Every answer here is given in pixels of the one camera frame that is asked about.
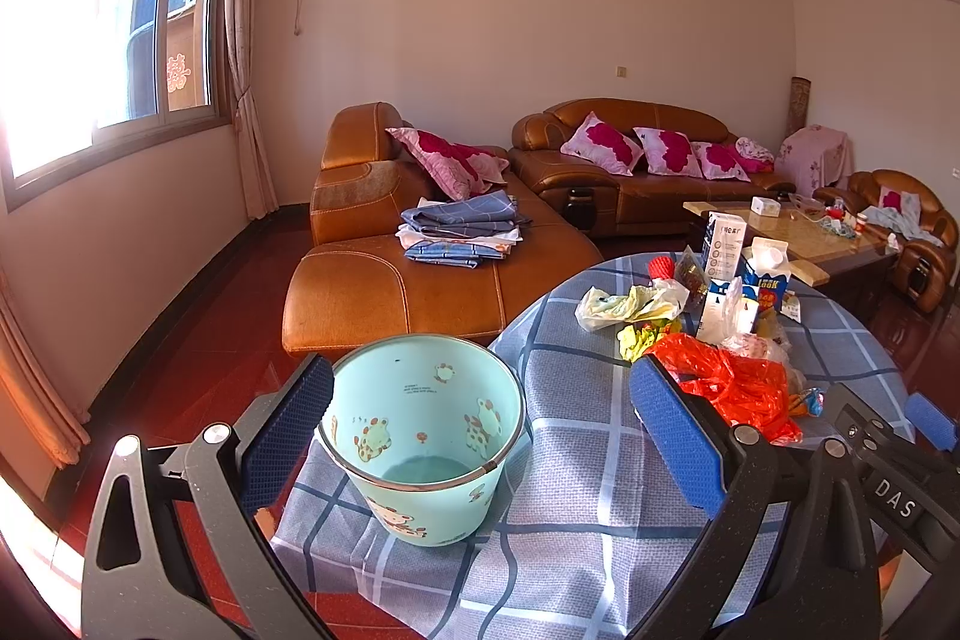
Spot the pink cloth covered stand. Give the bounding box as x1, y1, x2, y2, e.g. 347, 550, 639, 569
775, 125, 854, 197

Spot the pale yellow green plastic bag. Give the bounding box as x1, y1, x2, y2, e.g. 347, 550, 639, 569
574, 280, 690, 331

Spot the tall white blue carton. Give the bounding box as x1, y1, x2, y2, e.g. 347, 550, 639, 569
703, 211, 748, 283

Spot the window with white frame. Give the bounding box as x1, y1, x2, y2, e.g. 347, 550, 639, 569
2, 0, 226, 208

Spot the stack of folded blue cloths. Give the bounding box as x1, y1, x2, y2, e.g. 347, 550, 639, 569
395, 190, 530, 269

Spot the blue Look milk carton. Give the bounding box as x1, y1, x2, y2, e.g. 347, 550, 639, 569
740, 236, 793, 315

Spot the white box on coffee table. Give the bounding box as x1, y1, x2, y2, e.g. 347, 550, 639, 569
750, 197, 781, 218

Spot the red orange plastic bag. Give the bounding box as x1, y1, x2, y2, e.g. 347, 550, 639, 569
649, 333, 802, 445

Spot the blue plaid tablecloth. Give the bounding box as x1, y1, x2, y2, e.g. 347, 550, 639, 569
270, 251, 918, 640

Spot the gold patterned clear bag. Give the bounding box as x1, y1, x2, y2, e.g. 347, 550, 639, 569
674, 247, 708, 312

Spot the small white medicine box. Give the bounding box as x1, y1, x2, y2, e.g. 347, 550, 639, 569
781, 291, 802, 323

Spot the small white blue carton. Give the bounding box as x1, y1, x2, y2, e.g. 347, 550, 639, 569
697, 278, 760, 346

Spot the red foam fruit net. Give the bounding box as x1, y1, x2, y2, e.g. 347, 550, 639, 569
647, 255, 675, 280

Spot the clear bag with red print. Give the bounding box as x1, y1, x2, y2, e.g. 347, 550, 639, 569
721, 333, 807, 395

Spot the wooden glass-top coffee table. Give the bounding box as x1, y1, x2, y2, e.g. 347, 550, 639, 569
683, 202, 898, 289

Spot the light blue cartoon trash bin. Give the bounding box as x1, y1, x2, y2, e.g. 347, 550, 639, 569
317, 335, 526, 548

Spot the pink floral pillow on chaise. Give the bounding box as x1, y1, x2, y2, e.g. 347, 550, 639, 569
387, 127, 509, 200

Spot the orange leather chaise sofa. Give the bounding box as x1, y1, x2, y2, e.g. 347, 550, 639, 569
281, 103, 601, 359

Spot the yellow floral plastic bag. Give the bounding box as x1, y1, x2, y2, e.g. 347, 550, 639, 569
617, 319, 682, 364

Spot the brown leather armchair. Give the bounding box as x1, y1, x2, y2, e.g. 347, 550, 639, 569
814, 169, 958, 314

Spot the brown leather long sofa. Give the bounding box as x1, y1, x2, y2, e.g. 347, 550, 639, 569
509, 97, 796, 239

